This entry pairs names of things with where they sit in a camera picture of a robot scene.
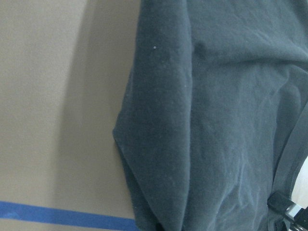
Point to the black t-shirt with logo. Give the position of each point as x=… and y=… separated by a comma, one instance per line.
x=215, y=114

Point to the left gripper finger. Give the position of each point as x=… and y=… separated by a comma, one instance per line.
x=159, y=227

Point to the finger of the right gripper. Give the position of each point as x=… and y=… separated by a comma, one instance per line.
x=294, y=217

